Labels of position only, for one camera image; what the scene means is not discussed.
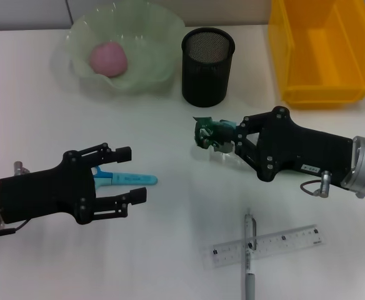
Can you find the translucent green fruit bowl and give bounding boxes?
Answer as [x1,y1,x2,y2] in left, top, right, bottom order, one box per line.
[51,1,186,101]

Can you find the black mesh pen holder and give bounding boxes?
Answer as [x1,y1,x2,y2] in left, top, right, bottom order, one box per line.
[181,27,236,108]

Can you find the right wrist plug with cable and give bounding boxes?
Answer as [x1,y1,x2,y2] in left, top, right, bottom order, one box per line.
[300,170,333,198]

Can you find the pink peach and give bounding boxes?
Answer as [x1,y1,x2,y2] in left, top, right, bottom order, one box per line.
[89,42,129,78]

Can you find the blue capped scissors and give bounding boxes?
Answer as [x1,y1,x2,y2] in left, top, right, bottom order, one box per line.
[91,165,158,190]

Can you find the transparent plastic ruler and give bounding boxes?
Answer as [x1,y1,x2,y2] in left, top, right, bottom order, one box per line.
[200,223,324,271]

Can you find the green plastic wrapper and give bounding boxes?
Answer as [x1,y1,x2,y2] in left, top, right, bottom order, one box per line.
[192,116,236,154]

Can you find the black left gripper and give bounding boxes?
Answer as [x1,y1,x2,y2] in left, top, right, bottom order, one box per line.
[0,142,148,225]

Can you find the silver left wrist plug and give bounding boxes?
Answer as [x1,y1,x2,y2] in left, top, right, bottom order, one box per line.
[12,161,30,174]

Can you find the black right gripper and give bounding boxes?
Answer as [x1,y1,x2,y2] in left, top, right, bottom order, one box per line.
[232,106,355,182]

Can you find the grey clear pen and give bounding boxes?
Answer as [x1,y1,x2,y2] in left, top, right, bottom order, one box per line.
[241,209,258,300]

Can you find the yellow plastic bin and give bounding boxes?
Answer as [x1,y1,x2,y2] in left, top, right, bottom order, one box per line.
[267,0,365,109]

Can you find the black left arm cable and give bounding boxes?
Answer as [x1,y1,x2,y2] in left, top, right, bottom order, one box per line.
[0,218,32,239]

